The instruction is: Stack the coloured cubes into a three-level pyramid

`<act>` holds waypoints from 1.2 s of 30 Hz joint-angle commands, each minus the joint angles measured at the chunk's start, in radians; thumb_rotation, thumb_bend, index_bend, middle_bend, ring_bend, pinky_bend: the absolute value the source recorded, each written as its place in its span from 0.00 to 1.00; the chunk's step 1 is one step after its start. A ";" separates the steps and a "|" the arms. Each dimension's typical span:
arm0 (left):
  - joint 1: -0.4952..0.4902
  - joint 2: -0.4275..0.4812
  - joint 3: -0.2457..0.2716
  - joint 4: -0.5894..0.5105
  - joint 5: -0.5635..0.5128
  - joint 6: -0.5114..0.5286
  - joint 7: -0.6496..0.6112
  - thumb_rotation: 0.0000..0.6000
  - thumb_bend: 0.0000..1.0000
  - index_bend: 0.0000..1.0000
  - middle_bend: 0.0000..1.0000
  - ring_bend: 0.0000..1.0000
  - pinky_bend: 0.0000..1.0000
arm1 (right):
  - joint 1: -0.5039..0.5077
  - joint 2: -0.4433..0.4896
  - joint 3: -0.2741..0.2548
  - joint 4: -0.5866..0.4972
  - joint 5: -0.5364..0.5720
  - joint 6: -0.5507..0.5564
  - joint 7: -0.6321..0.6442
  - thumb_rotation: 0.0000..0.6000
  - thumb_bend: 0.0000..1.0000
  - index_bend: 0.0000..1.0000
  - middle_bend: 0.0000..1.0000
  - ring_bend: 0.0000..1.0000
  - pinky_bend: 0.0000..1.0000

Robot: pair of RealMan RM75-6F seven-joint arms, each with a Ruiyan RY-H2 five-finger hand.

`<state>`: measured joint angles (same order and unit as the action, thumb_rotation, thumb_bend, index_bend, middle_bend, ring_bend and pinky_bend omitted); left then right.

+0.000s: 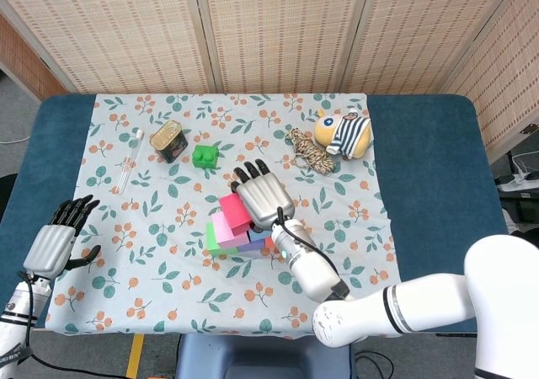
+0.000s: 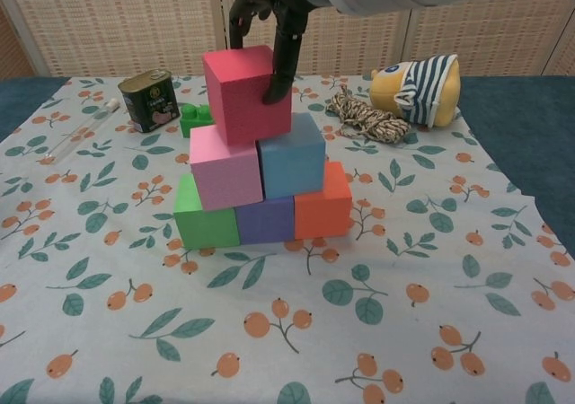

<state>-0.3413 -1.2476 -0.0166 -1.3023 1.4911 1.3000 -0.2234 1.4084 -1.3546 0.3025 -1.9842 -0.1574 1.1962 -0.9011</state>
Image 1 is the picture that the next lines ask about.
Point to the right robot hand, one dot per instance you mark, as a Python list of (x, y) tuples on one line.
[(265, 198)]

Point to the dark green tin can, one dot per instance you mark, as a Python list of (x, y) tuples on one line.
[(168, 141)]

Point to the crimson red foam cube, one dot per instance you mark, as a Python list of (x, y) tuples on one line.
[(235, 212)]

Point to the clear glass test tube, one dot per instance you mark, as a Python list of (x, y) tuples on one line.
[(130, 160)]

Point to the floral fruit print tablecloth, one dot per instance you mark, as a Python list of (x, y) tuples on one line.
[(358, 244)]

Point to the white power strip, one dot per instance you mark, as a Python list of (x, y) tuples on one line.
[(520, 183)]

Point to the orange foam cube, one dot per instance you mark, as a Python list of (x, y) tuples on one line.
[(270, 244)]

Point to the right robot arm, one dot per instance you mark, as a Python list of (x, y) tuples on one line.
[(379, 299)]

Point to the woven folding screen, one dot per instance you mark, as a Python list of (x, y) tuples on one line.
[(273, 29)]

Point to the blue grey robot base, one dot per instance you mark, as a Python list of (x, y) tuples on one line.
[(269, 358)]

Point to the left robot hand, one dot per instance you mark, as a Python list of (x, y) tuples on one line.
[(59, 240)]

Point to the purple foam cube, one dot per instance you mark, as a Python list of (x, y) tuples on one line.
[(252, 247)]

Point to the green toy building brick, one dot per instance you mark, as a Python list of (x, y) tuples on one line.
[(206, 156)]

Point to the light blue foam cube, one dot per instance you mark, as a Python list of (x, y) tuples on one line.
[(257, 236)]

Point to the pink foam cube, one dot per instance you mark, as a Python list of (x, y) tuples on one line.
[(225, 231)]

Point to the green foam cube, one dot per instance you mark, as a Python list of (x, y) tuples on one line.
[(212, 242)]

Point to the yellow plush toy striped shirt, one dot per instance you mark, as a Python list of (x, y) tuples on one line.
[(349, 132)]

